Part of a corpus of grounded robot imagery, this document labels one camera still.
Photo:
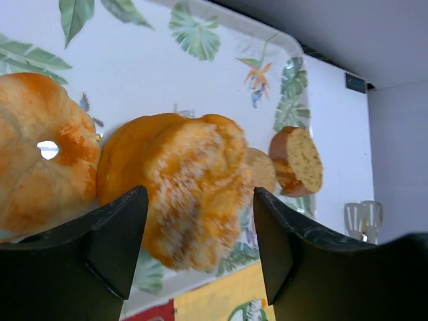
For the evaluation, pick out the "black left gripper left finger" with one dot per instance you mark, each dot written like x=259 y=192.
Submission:
x=81 y=270

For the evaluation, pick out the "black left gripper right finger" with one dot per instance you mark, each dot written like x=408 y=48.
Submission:
x=312 y=272

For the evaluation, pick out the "silver metal tongs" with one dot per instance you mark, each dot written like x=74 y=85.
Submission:
x=363 y=220

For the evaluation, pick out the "small round bread bun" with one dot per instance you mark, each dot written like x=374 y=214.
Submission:
x=262 y=167

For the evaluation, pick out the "orange twisted bread roll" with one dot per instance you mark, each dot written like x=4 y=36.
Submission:
x=49 y=156

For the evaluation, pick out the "sliced herb bread piece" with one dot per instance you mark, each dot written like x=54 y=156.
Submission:
x=297 y=163

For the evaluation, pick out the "orange sugared bundt bread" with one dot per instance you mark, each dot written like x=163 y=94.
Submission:
x=197 y=178

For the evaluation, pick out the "yellow vehicle print placemat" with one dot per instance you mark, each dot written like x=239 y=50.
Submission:
x=223 y=299

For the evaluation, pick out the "floral white serving tray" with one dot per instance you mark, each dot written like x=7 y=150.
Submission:
x=119 y=60

